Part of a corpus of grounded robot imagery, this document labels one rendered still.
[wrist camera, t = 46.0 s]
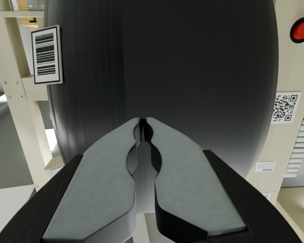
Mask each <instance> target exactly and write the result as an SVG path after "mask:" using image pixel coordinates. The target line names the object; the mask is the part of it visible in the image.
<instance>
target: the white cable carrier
mask: <svg viewBox="0 0 304 243"><path fill-rule="evenodd" d="M303 118H304V117H303ZM301 124H302V125H301V126H300V129H299V132H298V135H297V138H296V142H295V144H294V147H293V150H292V153H291V156H290V160H289V163H288V166H287V169H286V172H285V175H284V177H296V176H297V172H298V170H299V168H298V167H300V165H301V164H300V162H302V157H304V153H303V152H304V119H303V120H302V123H301Z"/></svg>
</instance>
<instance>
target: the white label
mask: <svg viewBox="0 0 304 243"><path fill-rule="evenodd" d="M31 46H32V61H33V75H34V85H35V86H37V85H47V84H57V83H63V74H62V58H61V41H60V26H59V25H55V26H51V27H46V28H42V29H37V30H34V31H31Z"/></svg>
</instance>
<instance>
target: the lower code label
mask: <svg viewBox="0 0 304 243"><path fill-rule="evenodd" d="M301 93H302V92H290V93H276V99H275V105H274V111H273V115H272V120H271V124H278V123H292V122H293V119H294V115H295V112H296V109H297V106H298V103H299V99H300V96H301Z"/></svg>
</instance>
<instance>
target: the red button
mask: <svg viewBox="0 0 304 243"><path fill-rule="evenodd" d="M293 35H294V37H295V38H296V39H303V38H304V22H301V23H299V24H297V26H296V27H295V28H294V30H293Z"/></svg>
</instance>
